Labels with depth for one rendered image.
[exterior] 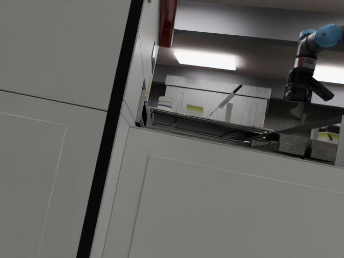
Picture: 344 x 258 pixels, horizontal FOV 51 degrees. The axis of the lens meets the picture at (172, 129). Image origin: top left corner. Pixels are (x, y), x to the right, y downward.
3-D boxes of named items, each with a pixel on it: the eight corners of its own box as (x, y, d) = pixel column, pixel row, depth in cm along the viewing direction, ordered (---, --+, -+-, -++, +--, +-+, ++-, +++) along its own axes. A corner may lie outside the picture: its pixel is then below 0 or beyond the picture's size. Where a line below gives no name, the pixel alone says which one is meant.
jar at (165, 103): (155, 114, 169) (159, 95, 170) (155, 116, 176) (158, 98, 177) (170, 117, 169) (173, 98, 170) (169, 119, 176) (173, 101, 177)
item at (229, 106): (216, 120, 149) (221, 89, 150) (214, 121, 153) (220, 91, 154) (230, 123, 149) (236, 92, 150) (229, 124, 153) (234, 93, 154)
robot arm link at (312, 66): (310, 65, 140) (320, 59, 132) (309, 76, 139) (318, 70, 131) (292, 61, 140) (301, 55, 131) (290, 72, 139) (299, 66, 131)
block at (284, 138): (279, 142, 110) (280, 132, 111) (275, 142, 114) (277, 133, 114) (304, 147, 111) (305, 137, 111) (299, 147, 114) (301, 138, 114)
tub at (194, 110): (184, 117, 161) (186, 103, 162) (185, 120, 169) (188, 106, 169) (200, 121, 160) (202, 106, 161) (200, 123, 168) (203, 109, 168)
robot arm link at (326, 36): (350, 20, 123) (330, 30, 133) (320, 22, 121) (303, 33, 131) (354, 42, 122) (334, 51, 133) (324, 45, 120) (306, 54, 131)
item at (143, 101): (133, 121, 101) (140, 88, 102) (140, 133, 145) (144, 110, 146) (140, 122, 101) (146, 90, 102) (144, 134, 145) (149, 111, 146)
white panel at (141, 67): (107, 110, 64) (151, -93, 68) (133, 139, 145) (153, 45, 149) (125, 114, 64) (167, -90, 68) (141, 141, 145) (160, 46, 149)
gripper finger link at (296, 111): (286, 124, 133) (290, 100, 134) (302, 127, 133) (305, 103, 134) (289, 123, 130) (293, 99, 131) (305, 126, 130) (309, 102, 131)
